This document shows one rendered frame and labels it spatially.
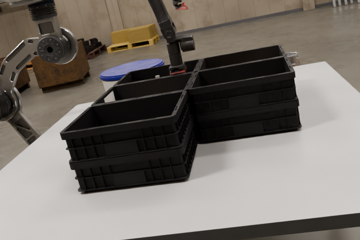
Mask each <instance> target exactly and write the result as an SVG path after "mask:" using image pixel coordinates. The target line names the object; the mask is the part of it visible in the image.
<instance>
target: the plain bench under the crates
mask: <svg viewBox="0 0 360 240"><path fill-rule="evenodd" d="M293 68H294V70H295V75H296V77H295V78H294V80H295V86H296V94H297V97H298V99H299V107H298V111H299V118H300V122H301V125H302V127H300V128H298V129H297V130H293V131H286V132H278V133H271V134H263V135H259V136H251V137H244V138H236V139H228V140H221V141H213V142H204V141H203V142H201V141H198V142H196V143H197V149H196V153H195V156H194V159H193V164H192V168H191V171H190V175H189V177H188V178H186V179H185V180H183V181H175V182H166V183H158V184H149V185H141V186H132V187H123V188H118V189H110V190H101V191H92V192H79V191H78V189H79V187H80V186H79V183H78V180H77V179H75V177H76V172H75V170H71V168H70V165H69V160H70V159H71V157H70V153H69V150H66V148H67V144H66V141H65V140H62V139H61V136H60V132H61V131H62V130H63V129H64V128H66V127H67V126H68V125H69V124H70V123H71V122H72V121H73V120H75V119H76V118H77V117H78V116H79V115H80V114H81V113H82V112H84V111H85V110H86V109H87V108H88V107H90V106H91V104H93V103H94V102H90V103H84V104H78V105H76V106H75V107H74V108H73V109H72V110H70V111H69V112H68V113H67V114H66V115H65V116H64V117H62V118H61V119H60V120H59V121H58V122H57V123H55V124H54V125H53V126H52V127H51V128H50V129H49V130H47V131H46V132H45V133H44V134H43V135H41V136H40V137H39V138H38V139H37V140H36V141H35V142H33V143H32V144H31V145H29V146H28V147H27V148H26V149H25V150H24V151H23V152H21V153H20V154H19V155H18V156H17V157H16V158H14V159H13V160H12V161H11V162H10V163H9V164H7V165H6V166H5V167H4V168H3V169H2V170H0V240H239V239H249V238H259V237H268V236H278V235H288V234H298V233H308V232H314V231H323V230H333V229H343V228H353V227H360V93H359V92H358V91H357V90H356V89H354V88H353V87H352V85H351V84H350V83H348V82H347V81H346V80H345V79H344V78H343V77H341V76H340V75H339V74H338V73H337V72H336V71H335V70H334V69H333V68H332V67H331V66H330V65H328V64H327V63H326V62H325V61H324V62H318V63H312V64H307V65H300V66H294V67H293Z"/></svg>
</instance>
